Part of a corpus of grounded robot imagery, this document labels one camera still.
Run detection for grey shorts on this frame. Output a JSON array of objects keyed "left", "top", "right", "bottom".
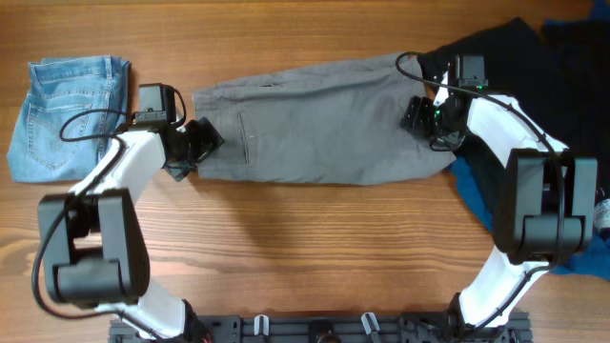
[{"left": 193, "top": 54, "right": 456, "bottom": 185}]

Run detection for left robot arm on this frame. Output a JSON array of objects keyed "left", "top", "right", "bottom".
[{"left": 31, "top": 118, "right": 224, "bottom": 342}]

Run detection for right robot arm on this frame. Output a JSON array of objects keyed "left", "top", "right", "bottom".
[{"left": 400, "top": 54, "right": 598, "bottom": 342}]

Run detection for folded blue denim jeans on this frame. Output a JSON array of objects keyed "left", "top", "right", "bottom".
[{"left": 7, "top": 55, "right": 132, "bottom": 183}]

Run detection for black garment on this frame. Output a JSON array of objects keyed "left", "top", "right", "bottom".
[{"left": 417, "top": 18, "right": 609, "bottom": 228}]

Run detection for dark blue garment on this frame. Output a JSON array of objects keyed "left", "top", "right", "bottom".
[{"left": 446, "top": 0, "right": 610, "bottom": 280}]

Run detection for left black cable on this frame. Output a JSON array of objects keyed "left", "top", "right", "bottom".
[{"left": 30, "top": 88, "right": 188, "bottom": 343}]

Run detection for black cable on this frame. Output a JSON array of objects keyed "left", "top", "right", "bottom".
[
  {"left": 30, "top": 88, "right": 188, "bottom": 343},
  {"left": 395, "top": 50, "right": 568, "bottom": 334}
]

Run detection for right black cable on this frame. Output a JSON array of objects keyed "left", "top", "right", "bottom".
[{"left": 395, "top": 50, "right": 568, "bottom": 334}]

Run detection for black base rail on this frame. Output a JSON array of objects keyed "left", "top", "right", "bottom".
[{"left": 108, "top": 312, "right": 534, "bottom": 343}]

